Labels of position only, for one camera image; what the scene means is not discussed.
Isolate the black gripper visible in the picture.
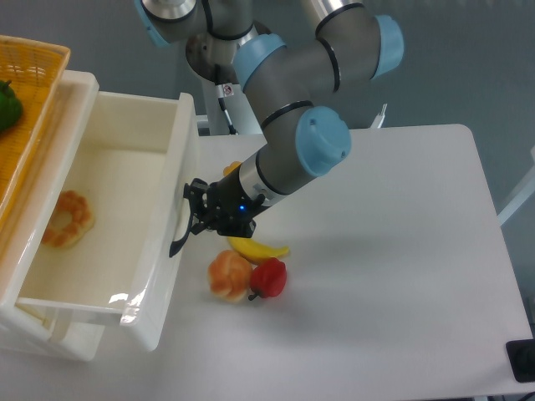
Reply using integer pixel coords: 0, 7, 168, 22
183, 169, 266, 238

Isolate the white drawer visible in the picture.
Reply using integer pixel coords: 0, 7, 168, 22
15, 92, 198, 361

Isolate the black device at table edge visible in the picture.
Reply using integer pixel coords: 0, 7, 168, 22
506, 338, 535, 383

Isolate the orange woven basket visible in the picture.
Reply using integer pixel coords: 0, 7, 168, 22
1, 35, 70, 226

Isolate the red bell pepper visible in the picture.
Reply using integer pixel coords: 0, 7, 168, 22
247, 258, 288, 301

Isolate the green bell pepper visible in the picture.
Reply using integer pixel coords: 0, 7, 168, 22
0, 80, 23, 131

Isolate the round knotted bread roll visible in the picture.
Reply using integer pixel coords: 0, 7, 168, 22
207, 250, 252, 303

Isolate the yellow banana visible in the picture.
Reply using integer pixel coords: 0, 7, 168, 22
227, 237, 290, 263

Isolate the yellow bell pepper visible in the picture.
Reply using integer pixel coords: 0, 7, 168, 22
223, 161, 242, 176

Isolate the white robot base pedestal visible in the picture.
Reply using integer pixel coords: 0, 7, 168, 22
185, 20, 277, 136

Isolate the ring shaped bread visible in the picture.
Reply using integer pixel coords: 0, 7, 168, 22
41, 190, 95, 249

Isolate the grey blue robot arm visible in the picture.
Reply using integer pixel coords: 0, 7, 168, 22
135, 1, 405, 238

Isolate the white drawer cabinet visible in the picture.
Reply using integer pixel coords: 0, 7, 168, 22
1, 70, 104, 361

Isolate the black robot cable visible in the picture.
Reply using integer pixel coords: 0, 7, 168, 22
212, 64, 240, 135

